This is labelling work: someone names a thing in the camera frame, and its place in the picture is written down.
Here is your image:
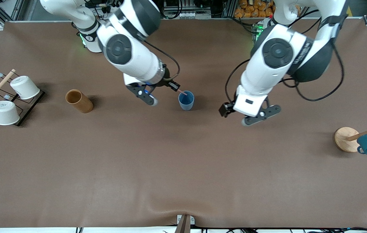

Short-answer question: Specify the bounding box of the blue plastic cup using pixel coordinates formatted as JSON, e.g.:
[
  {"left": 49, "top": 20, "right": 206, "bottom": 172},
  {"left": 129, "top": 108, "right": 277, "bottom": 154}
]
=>
[{"left": 178, "top": 91, "right": 195, "bottom": 111}]

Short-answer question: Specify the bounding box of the brown wooden cup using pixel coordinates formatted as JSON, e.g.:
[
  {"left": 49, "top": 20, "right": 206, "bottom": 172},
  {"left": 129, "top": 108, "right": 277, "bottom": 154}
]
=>
[{"left": 66, "top": 89, "right": 94, "bottom": 114}]

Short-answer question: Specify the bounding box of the white plastic cup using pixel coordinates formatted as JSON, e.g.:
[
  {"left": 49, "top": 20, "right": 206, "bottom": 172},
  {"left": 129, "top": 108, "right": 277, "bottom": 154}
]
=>
[
  {"left": 10, "top": 76, "right": 40, "bottom": 100},
  {"left": 0, "top": 100, "right": 20, "bottom": 126}
]

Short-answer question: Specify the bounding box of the wooden mug tree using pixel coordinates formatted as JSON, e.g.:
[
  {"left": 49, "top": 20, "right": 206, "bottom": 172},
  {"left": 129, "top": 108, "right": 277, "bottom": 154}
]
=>
[{"left": 334, "top": 116, "right": 367, "bottom": 153}]

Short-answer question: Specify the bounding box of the pile of orange snacks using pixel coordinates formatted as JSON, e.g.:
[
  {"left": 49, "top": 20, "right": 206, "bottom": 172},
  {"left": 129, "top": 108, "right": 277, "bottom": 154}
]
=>
[{"left": 234, "top": 0, "right": 276, "bottom": 18}]

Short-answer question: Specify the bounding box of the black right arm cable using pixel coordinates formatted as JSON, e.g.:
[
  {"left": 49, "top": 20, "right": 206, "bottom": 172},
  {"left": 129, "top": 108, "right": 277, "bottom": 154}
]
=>
[{"left": 144, "top": 39, "right": 181, "bottom": 83}]

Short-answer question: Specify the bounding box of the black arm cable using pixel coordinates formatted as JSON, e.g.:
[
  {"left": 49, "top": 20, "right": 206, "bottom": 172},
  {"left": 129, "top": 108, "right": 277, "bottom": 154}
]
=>
[
  {"left": 225, "top": 9, "right": 346, "bottom": 104},
  {"left": 144, "top": 39, "right": 181, "bottom": 83}
]

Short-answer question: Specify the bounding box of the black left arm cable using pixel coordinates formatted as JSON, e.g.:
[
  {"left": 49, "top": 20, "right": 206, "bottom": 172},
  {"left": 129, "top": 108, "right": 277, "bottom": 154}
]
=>
[{"left": 225, "top": 9, "right": 346, "bottom": 104}]

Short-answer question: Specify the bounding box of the black wire cup rack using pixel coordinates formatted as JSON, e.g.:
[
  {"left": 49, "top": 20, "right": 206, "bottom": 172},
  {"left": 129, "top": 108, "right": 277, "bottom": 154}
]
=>
[{"left": 0, "top": 73, "right": 45, "bottom": 127}]

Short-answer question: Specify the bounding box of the metal table edge bracket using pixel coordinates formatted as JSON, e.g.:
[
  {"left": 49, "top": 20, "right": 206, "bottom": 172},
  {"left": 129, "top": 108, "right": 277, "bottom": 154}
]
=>
[{"left": 176, "top": 214, "right": 195, "bottom": 233}]

